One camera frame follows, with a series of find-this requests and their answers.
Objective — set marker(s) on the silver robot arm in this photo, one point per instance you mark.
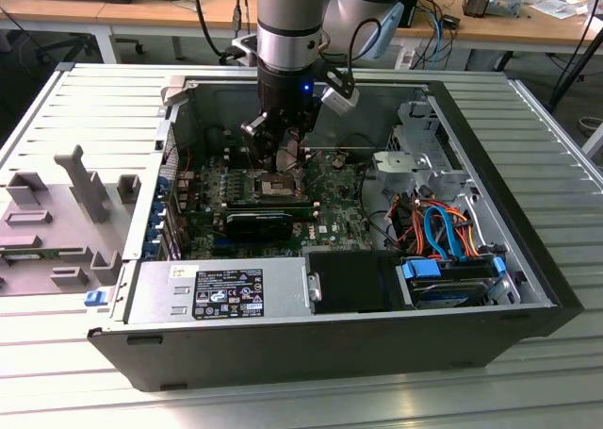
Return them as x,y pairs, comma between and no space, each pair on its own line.
287,23

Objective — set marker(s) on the CPU socket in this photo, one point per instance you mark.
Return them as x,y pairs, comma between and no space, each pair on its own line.
278,186

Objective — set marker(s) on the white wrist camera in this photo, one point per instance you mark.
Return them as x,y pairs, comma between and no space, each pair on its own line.
245,47
339,101

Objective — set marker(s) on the wooden office desk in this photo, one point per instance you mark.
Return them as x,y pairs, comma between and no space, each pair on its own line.
141,11
518,28

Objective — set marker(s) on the black case fan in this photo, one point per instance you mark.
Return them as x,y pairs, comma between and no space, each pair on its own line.
216,139

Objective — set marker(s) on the white power strip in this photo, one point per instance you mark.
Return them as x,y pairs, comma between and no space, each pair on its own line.
404,60

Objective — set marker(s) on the silver power supply unit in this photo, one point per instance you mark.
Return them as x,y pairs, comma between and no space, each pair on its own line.
155,301

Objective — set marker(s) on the black graphics card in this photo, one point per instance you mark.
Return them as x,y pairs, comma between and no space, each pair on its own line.
259,228

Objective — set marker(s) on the black office chair base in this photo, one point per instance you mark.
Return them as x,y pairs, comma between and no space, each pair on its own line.
61,47

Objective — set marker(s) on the hard disk in blue carrier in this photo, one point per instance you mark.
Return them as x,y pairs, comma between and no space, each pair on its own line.
421,271

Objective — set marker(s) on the metal drive cage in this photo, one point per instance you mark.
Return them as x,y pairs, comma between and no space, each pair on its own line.
400,162

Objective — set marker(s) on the black box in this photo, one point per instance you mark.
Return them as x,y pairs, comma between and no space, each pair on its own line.
410,4

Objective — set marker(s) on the black PC case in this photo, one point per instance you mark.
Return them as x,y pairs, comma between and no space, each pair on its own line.
306,353

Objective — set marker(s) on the pale blue teach pendant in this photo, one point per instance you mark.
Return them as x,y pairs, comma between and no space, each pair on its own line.
388,28

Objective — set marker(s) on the white paper sheets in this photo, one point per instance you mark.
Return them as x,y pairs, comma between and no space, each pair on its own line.
558,7

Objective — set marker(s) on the green motherboard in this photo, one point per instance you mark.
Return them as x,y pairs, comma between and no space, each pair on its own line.
339,207

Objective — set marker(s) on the grey parts rack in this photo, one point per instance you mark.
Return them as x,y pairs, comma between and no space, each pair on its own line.
56,221

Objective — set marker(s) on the grey desktop device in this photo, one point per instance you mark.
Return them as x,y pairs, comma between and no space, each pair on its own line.
494,4

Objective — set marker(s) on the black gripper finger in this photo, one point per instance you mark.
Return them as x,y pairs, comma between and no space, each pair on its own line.
306,125
264,141

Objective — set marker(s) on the green RAM stick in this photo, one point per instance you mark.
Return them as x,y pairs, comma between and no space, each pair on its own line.
268,208
23,256

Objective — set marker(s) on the black plastic shroud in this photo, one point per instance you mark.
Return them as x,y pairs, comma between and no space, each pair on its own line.
353,283

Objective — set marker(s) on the black tripod leg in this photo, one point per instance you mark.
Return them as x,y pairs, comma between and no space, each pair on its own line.
574,70

